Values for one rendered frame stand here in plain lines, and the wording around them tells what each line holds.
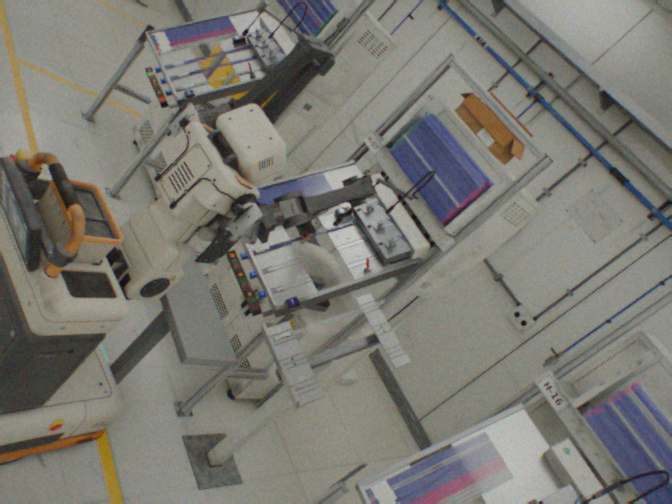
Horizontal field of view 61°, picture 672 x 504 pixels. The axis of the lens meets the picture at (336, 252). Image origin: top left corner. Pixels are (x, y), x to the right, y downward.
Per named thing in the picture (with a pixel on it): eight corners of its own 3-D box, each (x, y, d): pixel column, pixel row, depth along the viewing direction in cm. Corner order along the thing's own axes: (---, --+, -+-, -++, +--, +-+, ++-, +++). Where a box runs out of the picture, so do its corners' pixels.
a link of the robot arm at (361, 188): (377, 167, 203) (387, 193, 203) (352, 178, 213) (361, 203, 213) (282, 194, 173) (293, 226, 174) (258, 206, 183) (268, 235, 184)
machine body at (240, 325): (226, 405, 287) (308, 332, 265) (186, 296, 324) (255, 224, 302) (308, 404, 338) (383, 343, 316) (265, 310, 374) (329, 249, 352)
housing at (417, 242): (409, 268, 266) (415, 250, 255) (361, 196, 292) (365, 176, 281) (423, 263, 269) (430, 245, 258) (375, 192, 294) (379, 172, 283)
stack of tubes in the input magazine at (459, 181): (441, 224, 251) (489, 182, 241) (386, 149, 277) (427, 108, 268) (454, 231, 261) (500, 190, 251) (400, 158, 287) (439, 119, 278)
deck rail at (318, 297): (275, 318, 242) (276, 310, 237) (274, 314, 243) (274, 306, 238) (419, 268, 266) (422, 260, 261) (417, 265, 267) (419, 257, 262)
